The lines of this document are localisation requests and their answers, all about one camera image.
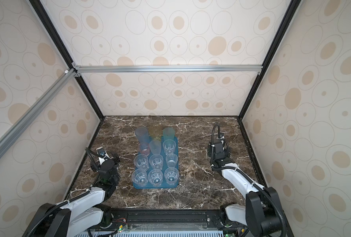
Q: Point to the clear short faceted glass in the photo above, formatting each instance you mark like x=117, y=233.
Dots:
x=155, y=177

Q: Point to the black corner frame post right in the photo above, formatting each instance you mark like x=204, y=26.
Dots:
x=286, y=20

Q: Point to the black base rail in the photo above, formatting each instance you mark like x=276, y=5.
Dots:
x=108, y=222

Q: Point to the blue tall plastic glass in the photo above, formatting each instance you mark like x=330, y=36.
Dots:
x=142, y=135

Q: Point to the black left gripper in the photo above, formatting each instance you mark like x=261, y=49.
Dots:
x=115, y=159

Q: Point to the black corner frame post left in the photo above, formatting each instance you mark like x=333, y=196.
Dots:
x=38, y=8

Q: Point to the green textured plastic glass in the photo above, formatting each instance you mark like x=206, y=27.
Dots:
x=168, y=133

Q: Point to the silver diagonal left rail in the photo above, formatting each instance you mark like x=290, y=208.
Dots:
x=10, y=137

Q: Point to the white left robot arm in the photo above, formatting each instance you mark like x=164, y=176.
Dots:
x=73, y=216

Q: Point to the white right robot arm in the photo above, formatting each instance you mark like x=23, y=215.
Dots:
x=262, y=213

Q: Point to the frosted textured clear glass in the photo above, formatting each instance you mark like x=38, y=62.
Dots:
x=155, y=147

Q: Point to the black corner frame post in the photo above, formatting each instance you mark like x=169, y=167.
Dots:
x=286, y=20
x=38, y=8

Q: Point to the yellow tall plastic glass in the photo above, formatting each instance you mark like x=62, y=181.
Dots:
x=155, y=132

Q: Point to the silver horizontal back rail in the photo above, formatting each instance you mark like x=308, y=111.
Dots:
x=169, y=69

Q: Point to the pink plastic glass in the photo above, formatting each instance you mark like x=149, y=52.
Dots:
x=144, y=149

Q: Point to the teal plastic tray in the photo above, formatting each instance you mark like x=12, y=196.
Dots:
x=164, y=184

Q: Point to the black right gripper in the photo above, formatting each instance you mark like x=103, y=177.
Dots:
x=227, y=153

